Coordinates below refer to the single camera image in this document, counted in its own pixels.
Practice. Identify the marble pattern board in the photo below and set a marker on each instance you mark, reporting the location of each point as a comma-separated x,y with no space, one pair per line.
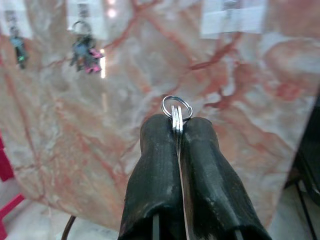
150,62

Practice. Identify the key bunch with pink tag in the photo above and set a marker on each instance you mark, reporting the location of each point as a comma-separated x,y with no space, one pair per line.
83,50

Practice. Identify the key bunch with green tag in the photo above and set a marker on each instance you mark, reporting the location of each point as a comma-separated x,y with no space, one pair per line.
20,50

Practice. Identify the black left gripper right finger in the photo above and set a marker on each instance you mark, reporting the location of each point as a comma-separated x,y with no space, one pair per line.
212,187

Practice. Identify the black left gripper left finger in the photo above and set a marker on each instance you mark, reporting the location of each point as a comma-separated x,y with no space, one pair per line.
155,175

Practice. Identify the white adhesive hook plate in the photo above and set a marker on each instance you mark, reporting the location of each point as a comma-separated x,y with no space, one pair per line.
235,18
96,17
17,15

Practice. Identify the red plastic stool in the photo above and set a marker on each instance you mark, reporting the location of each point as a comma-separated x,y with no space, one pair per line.
6,170

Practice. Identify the black metal board leg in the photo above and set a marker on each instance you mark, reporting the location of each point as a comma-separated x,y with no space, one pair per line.
68,227

